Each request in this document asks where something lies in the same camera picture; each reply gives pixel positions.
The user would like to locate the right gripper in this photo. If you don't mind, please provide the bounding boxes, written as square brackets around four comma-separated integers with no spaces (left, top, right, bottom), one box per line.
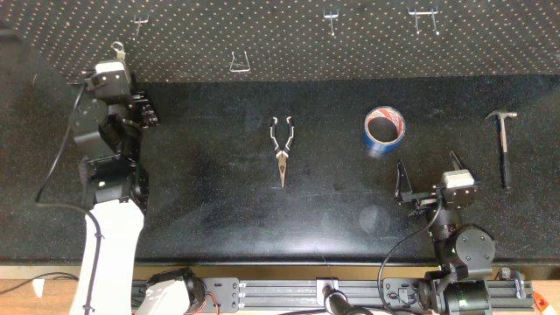
[393,150,465,212]

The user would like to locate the black and white pliers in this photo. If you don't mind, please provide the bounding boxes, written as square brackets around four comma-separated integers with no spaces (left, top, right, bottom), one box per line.
[269,115,297,189]

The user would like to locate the black pegboard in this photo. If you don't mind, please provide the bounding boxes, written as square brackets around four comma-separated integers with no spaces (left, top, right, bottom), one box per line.
[0,0,560,84]

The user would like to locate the roll of blue tape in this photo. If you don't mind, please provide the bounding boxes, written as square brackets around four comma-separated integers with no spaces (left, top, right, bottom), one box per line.
[362,105,407,154]

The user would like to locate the hammer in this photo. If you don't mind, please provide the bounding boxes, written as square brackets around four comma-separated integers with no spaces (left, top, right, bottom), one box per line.
[484,108,519,193]

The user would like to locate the metal hook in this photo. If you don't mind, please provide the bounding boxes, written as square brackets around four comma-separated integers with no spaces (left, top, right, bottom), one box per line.
[228,50,252,74]
[132,14,151,39]
[322,9,340,38]
[406,7,441,37]

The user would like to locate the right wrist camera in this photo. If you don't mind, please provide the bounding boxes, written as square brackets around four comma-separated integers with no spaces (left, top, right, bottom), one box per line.
[438,169,479,207]

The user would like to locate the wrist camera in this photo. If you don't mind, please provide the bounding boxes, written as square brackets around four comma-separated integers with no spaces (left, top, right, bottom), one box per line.
[438,169,479,207]
[94,59,132,85]

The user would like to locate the black cable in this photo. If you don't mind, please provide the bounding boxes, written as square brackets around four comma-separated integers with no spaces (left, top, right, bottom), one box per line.
[34,82,104,315]
[0,271,81,296]
[376,201,443,314]

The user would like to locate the mounting rail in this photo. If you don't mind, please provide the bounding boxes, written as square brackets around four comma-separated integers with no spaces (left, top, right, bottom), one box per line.
[130,266,536,315]

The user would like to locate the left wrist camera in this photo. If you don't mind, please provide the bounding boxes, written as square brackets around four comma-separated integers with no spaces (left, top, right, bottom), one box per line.
[94,59,132,85]

